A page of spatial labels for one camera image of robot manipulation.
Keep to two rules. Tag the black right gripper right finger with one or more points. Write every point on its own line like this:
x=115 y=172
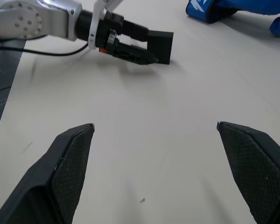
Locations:
x=263 y=172

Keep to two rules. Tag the small black box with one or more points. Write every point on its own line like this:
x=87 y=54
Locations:
x=162 y=46

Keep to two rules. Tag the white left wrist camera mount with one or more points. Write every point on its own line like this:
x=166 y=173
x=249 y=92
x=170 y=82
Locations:
x=93 y=28

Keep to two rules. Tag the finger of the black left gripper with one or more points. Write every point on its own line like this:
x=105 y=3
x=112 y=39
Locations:
x=133 y=54
x=135 y=29

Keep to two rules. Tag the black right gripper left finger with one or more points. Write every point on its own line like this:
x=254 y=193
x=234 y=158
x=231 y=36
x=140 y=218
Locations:
x=49 y=177

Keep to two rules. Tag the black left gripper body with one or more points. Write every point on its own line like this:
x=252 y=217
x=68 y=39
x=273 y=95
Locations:
x=107 y=28

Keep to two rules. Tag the blue pouch with white print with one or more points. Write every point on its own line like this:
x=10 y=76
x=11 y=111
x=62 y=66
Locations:
x=200 y=9

